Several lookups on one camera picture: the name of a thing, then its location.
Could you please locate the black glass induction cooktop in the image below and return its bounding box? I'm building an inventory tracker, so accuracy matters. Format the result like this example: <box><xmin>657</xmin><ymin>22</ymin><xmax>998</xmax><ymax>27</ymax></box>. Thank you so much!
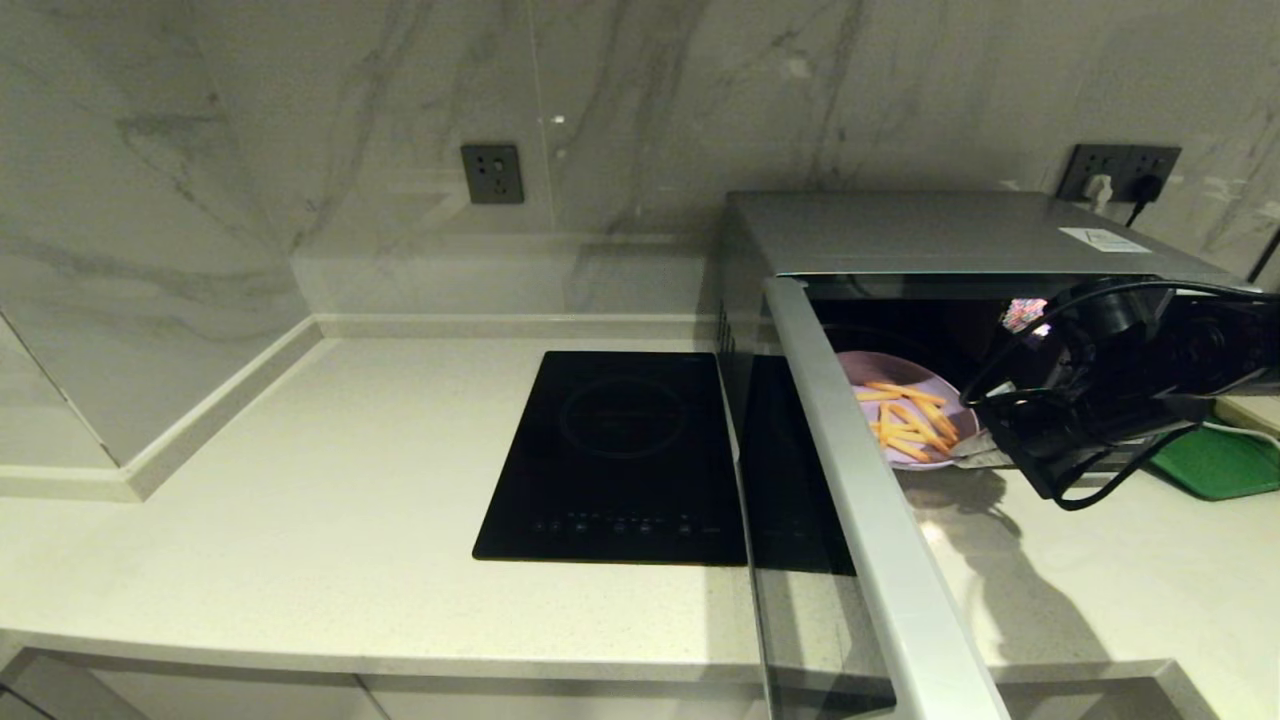
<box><xmin>472</xmin><ymin>350</ymin><xmax>749</xmax><ymax>567</ymax></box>

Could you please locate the beige plastic power strip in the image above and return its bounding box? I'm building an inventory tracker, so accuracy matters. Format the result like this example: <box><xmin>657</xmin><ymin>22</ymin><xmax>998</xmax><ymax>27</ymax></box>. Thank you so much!
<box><xmin>1213</xmin><ymin>393</ymin><xmax>1280</xmax><ymax>437</ymax></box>

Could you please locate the black power plug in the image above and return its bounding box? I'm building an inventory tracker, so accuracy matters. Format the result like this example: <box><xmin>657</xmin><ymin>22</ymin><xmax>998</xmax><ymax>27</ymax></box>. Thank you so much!
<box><xmin>1125</xmin><ymin>176</ymin><xmax>1163</xmax><ymax>229</ymax></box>

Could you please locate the green plastic cutting board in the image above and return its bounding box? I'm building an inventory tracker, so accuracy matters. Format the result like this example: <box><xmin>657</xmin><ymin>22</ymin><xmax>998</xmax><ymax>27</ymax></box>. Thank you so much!
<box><xmin>1148</xmin><ymin>425</ymin><xmax>1280</xmax><ymax>501</ymax></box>

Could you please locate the purple oval plate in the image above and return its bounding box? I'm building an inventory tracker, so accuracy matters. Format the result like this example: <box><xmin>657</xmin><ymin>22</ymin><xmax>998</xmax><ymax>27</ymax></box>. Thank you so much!
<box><xmin>838</xmin><ymin>350</ymin><xmax>987</xmax><ymax>472</ymax></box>

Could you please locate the grey single wall socket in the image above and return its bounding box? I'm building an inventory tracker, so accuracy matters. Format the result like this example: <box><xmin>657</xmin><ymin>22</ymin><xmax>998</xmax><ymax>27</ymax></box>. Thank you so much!
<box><xmin>461</xmin><ymin>144</ymin><xmax>525</xmax><ymax>206</ymax></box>

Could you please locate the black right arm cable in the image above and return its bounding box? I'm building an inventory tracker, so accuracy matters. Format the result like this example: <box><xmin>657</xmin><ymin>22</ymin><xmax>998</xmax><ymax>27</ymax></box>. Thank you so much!
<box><xmin>960</xmin><ymin>280</ymin><xmax>1280</xmax><ymax>512</ymax></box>

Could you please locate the grey double wall socket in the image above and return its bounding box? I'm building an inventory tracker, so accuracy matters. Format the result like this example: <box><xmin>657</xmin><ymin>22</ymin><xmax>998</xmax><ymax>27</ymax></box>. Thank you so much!
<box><xmin>1058</xmin><ymin>144</ymin><xmax>1182</xmax><ymax>204</ymax></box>

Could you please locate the microwave door with dark glass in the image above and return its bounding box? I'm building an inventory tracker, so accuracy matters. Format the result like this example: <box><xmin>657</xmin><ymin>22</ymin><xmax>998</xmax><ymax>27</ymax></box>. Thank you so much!
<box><xmin>735</xmin><ymin>277</ymin><xmax>1011</xmax><ymax>720</ymax></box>

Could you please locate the silver microwave oven body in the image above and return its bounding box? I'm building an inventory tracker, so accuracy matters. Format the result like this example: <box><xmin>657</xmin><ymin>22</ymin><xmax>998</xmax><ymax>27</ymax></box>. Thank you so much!
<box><xmin>712</xmin><ymin>191</ymin><xmax>1261</xmax><ymax>479</ymax></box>

